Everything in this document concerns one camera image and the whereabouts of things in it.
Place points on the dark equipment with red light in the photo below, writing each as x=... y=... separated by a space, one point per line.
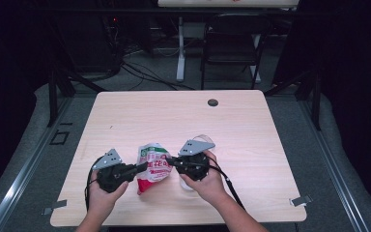
x=114 y=20

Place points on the grey tape strip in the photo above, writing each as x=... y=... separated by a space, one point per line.
x=55 y=206
x=301 y=200

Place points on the metal floor rail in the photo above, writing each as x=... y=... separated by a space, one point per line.
x=338 y=180
x=19 y=183

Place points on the clear glass jar with lid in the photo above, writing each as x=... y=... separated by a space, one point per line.
x=206 y=139

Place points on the white desk top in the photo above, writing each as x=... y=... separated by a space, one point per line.
x=225 y=3

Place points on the black metal stand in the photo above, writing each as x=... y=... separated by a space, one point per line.
x=52 y=96
x=316 y=103

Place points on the red and white snack bag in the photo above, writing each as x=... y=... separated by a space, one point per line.
x=153 y=167

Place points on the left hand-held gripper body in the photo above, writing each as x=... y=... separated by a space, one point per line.
x=112 y=177

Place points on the round grey table grommet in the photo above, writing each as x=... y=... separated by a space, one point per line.
x=213 y=102

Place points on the person's right hand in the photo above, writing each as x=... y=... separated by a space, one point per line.
x=209 y=188

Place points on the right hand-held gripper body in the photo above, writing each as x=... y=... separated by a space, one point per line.
x=193 y=167

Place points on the person's left hand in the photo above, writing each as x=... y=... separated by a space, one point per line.
x=103 y=201

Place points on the black folding chair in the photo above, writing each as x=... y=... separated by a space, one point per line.
x=238 y=25

